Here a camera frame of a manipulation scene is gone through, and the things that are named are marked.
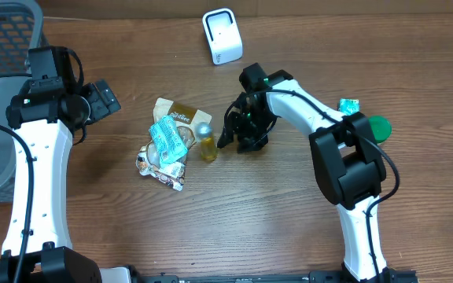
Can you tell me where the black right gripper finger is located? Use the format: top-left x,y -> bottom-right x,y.
237,134 -> 268,153
217,112 -> 241,149

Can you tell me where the yellow oil bottle silver cap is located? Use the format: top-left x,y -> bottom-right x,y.
196,122 -> 218,162

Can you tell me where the brown snack packet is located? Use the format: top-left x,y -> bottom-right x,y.
153,97 -> 212,149

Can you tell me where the white red snack wrapper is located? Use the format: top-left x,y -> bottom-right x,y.
135,141 -> 186,191

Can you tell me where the small teal tissue pack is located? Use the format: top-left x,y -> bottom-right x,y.
337,98 -> 360,116

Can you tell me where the green lid white jar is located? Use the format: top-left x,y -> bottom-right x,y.
369,116 -> 392,144

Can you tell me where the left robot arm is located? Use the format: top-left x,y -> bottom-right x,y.
0,46 -> 131,282

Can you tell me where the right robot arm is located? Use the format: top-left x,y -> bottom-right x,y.
217,63 -> 387,282

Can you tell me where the white barcode scanner stand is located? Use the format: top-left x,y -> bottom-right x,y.
202,8 -> 243,65

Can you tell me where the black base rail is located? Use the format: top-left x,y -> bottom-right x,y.
128,266 -> 419,283

